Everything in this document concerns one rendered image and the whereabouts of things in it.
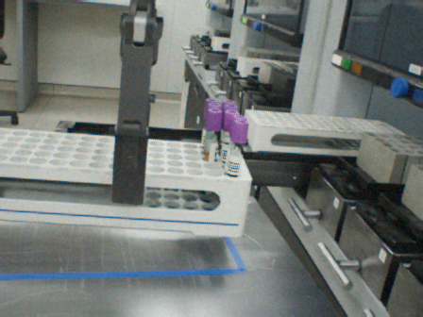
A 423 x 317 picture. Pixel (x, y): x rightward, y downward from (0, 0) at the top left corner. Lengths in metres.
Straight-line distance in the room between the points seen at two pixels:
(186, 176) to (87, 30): 3.95
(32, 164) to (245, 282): 0.23
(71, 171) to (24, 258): 0.10
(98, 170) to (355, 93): 0.69
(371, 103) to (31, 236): 0.75
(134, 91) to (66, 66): 4.04
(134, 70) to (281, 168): 0.51
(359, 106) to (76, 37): 3.56
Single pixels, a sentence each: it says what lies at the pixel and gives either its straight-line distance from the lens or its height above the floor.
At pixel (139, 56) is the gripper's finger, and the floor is 1.03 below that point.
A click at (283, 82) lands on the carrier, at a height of 0.87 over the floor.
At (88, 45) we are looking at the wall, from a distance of 4.39.
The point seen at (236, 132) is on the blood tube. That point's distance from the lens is 0.45.
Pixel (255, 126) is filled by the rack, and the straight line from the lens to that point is 0.85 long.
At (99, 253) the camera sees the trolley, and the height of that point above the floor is 0.82.
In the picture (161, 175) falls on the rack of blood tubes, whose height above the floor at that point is 0.91.
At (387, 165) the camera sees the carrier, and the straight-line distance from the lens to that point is 0.79.
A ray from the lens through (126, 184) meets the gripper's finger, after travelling 0.45.
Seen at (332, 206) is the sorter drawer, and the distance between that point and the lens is 0.78.
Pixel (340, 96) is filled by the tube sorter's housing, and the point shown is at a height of 0.90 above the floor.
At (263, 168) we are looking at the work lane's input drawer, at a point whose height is 0.79.
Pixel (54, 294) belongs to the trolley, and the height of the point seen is 0.82.
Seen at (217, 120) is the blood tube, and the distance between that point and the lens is 0.48.
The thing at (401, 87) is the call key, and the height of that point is 0.98.
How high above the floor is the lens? 1.09
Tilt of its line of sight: 20 degrees down
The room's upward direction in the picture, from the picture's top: 7 degrees clockwise
